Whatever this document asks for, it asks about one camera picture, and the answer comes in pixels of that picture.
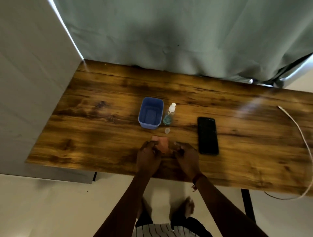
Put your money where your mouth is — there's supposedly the white striped shirt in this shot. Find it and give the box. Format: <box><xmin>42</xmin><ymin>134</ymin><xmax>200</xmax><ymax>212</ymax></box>
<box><xmin>132</xmin><ymin>223</ymin><xmax>197</xmax><ymax>237</ymax></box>

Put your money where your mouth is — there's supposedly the person's right hand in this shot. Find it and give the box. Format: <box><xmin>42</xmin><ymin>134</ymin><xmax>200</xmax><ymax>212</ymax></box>
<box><xmin>173</xmin><ymin>142</ymin><xmax>203</xmax><ymax>180</ymax></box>

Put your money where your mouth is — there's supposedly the blue plastic container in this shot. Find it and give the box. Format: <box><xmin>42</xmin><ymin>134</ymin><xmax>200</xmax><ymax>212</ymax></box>
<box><xmin>138</xmin><ymin>97</ymin><xmax>164</xmax><ymax>130</ymax></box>

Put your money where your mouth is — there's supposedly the white cable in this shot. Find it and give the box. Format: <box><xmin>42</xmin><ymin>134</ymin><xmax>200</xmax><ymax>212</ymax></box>
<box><xmin>264</xmin><ymin>105</ymin><xmax>313</xmax><ymax>201</ymax></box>

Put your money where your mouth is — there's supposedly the small clear bottle blue liquid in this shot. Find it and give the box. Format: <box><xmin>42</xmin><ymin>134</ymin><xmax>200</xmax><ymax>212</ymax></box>
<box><xmin>163</xmin><ymin>103</ymin><xmax>176</xmax><ymax>126</ymax></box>

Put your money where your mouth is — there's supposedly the red thread wristband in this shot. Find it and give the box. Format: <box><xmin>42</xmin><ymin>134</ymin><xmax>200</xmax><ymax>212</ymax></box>
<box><xmin>191</xmin><ymin>173</ymin><xmax>207</xmax><ymax>192</ymax></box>

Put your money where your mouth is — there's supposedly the person's left forearm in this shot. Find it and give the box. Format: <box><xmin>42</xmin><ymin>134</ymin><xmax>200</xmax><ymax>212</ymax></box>
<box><xmin>93</xmin><ymin>172</ymin><xmax>153</xmax><ymax>237</ymax></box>

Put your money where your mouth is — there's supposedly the pink cleaning cloth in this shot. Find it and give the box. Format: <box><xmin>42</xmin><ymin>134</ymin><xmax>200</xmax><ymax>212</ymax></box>
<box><xmin>151</xmin><ymin>136</ymin><xmax>170</xmax><ymax>154</ymax></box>

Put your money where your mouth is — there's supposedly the green curtain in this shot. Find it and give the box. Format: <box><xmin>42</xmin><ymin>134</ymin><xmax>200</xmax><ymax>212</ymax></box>
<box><xmin>48</xmin><ymin>0</ymin><xmax>313</xmax><ymax>88</ymax></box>

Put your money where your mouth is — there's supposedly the person's left hand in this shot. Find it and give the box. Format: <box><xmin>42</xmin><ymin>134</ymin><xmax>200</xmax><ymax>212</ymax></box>
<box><xmin>136</xmin><ymin>141</ymin><xmax>162</xmax><ymax>177</ymax></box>

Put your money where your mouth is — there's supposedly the person's right forearm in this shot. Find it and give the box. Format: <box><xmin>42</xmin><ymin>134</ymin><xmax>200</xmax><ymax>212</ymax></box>
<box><xmin>194</xmin><ymin>176</ymin><xmax>269</xmax><ymax>237</ymax></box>

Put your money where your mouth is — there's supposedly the person's right foot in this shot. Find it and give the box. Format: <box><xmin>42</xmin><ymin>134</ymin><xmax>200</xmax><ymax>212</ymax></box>
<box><xmin>170</xmin><ymin>196</ymin><xmax>195</xmax><ymax>221</ymax></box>

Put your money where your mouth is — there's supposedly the black smartphone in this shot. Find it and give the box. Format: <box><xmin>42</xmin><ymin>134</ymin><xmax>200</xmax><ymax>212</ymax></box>
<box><xmin>197</xmin><ymin>117</ymin><xmax>219</xmax><ymax>155</ymax></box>

